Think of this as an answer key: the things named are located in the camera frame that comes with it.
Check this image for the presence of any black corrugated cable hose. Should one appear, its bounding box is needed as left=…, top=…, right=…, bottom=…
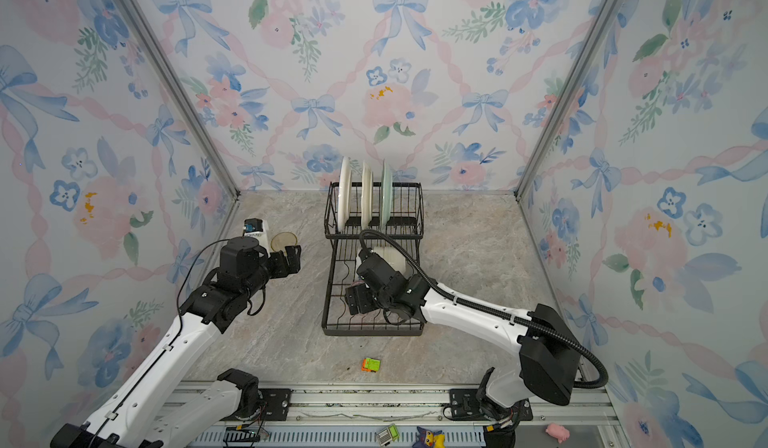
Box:
left=358, top=229, right=610, bottom=389

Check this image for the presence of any purple yellow toy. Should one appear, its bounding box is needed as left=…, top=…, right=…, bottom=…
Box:
left=412, top=426, right=446, bottom=448

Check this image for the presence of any pink toy pig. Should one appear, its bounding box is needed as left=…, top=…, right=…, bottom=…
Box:
left=545, top=423, right=570, bottom=444

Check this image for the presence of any yellow transparent cup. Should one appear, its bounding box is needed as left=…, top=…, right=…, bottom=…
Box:
left=270, top=232, right=301, bottom=255

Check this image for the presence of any cream ceramic bowl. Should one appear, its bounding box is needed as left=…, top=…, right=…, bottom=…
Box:
left=373, top=247, right=409, bottom=276

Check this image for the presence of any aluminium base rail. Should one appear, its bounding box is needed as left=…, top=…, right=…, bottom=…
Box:
left=159, top=382, right=629, bottom=447

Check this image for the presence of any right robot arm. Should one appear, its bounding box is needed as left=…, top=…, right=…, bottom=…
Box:
left=345, top=249, right=580, bottom=420

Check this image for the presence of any small colourful toy cube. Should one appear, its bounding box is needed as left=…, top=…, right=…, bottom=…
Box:
left=361, top=357, right=381, bottom=373

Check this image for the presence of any green white small box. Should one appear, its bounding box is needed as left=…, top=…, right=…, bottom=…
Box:
left=375, top=424, right=400, bottom=447

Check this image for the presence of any cream plate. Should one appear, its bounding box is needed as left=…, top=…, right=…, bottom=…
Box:
left=360, top=162, right=374, bottom=230

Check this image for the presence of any black wire dish rack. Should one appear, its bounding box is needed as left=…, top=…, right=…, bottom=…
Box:
left=321, top=181, right=424, bottom=337

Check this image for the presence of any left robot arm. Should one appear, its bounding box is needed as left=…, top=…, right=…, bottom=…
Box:
left=50, top=237, right=302, bottom=447

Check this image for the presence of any blue floral bowl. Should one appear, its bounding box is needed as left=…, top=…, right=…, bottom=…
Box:
left=354, top=250, right=363, bottom=278

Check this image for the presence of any green plate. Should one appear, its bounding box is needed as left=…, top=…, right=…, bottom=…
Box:
left=379, top=162, right=393, bottom=232

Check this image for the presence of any white plate with blue rim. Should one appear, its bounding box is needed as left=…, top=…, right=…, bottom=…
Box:
left=336, top=157, right=352, bottom=233

